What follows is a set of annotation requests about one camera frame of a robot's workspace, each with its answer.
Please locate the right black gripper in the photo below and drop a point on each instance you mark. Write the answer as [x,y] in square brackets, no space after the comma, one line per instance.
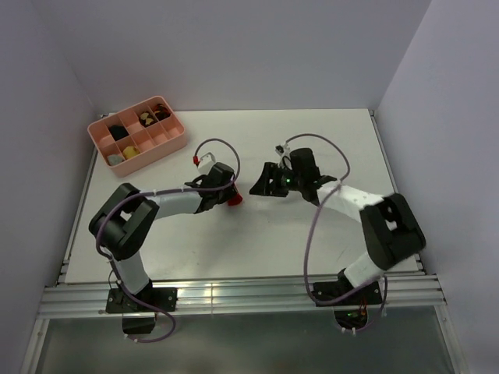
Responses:
[263,186]

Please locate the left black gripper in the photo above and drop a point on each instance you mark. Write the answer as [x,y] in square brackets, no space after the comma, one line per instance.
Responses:
[230,192]

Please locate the red Santa sock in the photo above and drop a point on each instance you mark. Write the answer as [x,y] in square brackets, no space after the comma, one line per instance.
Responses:
[235,198]

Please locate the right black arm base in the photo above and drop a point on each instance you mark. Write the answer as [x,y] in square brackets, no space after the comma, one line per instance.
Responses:
[357,311]

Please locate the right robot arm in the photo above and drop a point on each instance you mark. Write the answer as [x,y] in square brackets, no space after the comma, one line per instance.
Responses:
[390,230]

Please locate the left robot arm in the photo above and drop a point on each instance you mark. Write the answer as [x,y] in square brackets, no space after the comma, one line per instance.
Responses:
[121,225]

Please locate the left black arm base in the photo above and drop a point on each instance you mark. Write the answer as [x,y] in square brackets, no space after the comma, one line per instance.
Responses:
[140,312]

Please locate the dark red-black rolled sock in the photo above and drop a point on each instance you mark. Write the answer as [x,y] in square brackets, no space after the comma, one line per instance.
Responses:
[161,112]

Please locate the brown and cream rolled sock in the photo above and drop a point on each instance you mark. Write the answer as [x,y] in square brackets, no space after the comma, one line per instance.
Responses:
[147,119]

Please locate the yellow rolled sock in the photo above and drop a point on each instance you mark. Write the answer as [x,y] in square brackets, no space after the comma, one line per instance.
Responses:
[130,152]

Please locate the pink plastic divided organizer box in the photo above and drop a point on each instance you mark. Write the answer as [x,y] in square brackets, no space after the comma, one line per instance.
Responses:
[154,142]

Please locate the grey rolled sock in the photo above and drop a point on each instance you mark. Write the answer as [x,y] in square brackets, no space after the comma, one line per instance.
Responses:
[114,159]

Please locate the black rolled sock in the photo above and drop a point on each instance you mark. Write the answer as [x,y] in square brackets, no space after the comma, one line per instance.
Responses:
[118,132]

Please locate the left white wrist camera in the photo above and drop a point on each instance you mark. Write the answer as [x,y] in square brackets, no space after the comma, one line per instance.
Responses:
[204,163]

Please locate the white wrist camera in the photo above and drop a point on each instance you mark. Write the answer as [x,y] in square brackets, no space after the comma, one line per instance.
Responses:
[204,163]
[284,150]

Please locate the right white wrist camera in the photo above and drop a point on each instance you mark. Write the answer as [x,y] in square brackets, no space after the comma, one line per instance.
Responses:
[284,150]

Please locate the aluminium front frame rail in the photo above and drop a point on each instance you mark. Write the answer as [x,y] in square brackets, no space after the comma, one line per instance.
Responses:
[286,294]

